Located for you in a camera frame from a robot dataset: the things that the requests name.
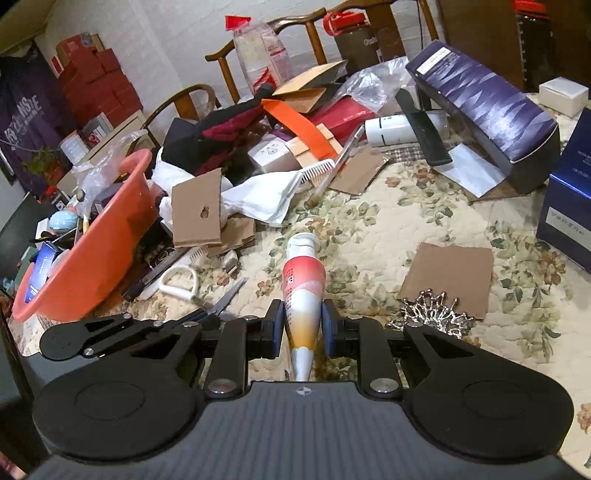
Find orange strap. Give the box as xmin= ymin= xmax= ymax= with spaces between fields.
xmin=260 ymin=98 xmax=341 ymax=160

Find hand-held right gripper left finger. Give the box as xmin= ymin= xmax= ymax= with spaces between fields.
xmin=129 ymin=300 xmax=285 ymax=398

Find stack of red boxes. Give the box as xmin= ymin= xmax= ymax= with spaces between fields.
xmin=54 ymin=34 xmax=143 ymax=126

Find long purple patterned box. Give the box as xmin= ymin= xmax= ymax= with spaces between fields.
xmin=405 ymin=40 xmax=560 ymax=195

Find dark jar with red lid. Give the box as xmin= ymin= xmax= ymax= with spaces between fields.
xmin=512 ymin=0 xmax=558 ymax=92
xmin=322 ymin=11 xmax=382 ymax=77

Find cardboard sheet with hole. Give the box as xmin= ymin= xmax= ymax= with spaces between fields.
xmin=171 ymin=168 xmax=223 ymax=248

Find dark blue box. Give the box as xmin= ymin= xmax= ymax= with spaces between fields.
xmin=536 ymin=108 xmax=591 ymax=274

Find pink and white cosmetic tube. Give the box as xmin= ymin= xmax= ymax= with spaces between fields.
xmin=281 ymin=233 xmax=327 ymax=382

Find brown paper envelope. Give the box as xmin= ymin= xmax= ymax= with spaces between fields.
xmin=271 ymin=59 xmax=350 ymax=114

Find white printed carton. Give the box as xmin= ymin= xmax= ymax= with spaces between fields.
xmin=246 ymin=140 xmax=300 ymax=175

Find small stacked cardboard pieces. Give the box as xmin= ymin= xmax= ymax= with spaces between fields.
xmin=207 ymin=217 xmax=257 ymax=258

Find small potted plant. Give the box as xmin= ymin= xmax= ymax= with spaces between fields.
xmin=22 ymin=147 xmax=66 ymax=186

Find orange plastic basin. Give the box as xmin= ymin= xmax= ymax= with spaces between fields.
xmin=11 ymin=149 xmax=154 ymax=324

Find black comb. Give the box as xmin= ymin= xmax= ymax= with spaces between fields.
xmin=396 ymin=88 xmax=454 ymax=166

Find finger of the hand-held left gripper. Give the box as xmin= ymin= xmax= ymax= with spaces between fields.
xmin=82 ymin=313 xmax=204 ymax=359

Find white cloth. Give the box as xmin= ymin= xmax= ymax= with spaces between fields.
xmin=151 ymin=148 xmax=306 ymax=228

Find wooden chair with slats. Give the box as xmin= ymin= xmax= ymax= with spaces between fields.
xmin=205 ymin=0 xmax=440 ymax=105

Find white paper sheet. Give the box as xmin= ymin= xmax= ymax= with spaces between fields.
xmin=433 ymin=142 xmax=507 ymax=197

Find silver spiky metal ball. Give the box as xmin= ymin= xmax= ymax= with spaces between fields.
xmin=389 ymin=288 xmax=475 ymax=341

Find red-capped clear bottle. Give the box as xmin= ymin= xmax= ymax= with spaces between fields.
xmin=224 ymin=15 xmax=294 ymax=94

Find white cylindrical bottle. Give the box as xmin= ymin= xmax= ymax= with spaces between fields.
xmin=364 ymin=112 xmax=451 ymax=148

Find flat red box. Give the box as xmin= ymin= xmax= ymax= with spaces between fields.
xmin=308 ymin=96 xmax=378 ymax=142

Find small white box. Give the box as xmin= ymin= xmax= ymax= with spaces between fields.
xmin=539 ymin=78 xmax=590 ymax=116

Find white comb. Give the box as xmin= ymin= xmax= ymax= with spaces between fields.
xmin=295 ymin=158 xmax=336 ymax=186

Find purple printed shirt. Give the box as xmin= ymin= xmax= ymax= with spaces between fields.
xmin=0 ymin=44 xmax=78 ymax=174

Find crumpled clear plastic bag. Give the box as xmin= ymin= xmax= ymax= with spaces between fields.
xmin=343 ymin=57 xmax=413 ymax=112

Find steel scissors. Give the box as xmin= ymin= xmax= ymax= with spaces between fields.
xmin=174 ymin=277 xmax=249 ymax=325

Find angled brown cardboard piece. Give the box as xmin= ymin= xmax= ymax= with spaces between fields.
xmin=328 ymin=148 xmax=391 ymax=195

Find round-backed wooden chair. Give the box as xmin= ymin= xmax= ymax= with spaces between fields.
xmin=140 ymin=84 xmax=223 ymax=136

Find blue and white packet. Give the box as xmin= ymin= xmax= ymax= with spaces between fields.
xmin=27 ymin=242 xmax=60 ymax=304

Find light blue round case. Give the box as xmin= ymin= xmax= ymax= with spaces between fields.
xmin=48 ymin=209 xmax=82 ymax=232

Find black patterned box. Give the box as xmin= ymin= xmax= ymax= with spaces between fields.
xmin=135 ymin=220 xmax=180 ymax=278

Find black and maroon clothing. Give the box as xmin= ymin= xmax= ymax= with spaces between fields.
xmin=161 ymin=83 xmax=274 ymax=182

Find clear plastic stick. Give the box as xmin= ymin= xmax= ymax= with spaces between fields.
xmin=308 ymin=127 xmax=364 ymax=206

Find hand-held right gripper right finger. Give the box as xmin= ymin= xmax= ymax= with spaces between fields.
xmin=322 ymin=299 xmax=481 ymax=398

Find large brown cardboard box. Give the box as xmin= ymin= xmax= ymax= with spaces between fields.
xmin=436 ymin=0 xmax=525 ymax=89

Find plain brown cardboard sheet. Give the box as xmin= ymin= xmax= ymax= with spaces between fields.
xmin=399 ymin=242 xmax=495 ymax=320

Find white plastic handle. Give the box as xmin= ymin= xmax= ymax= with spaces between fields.
xmin=158 ymin=265 xmax=199 ymax=302

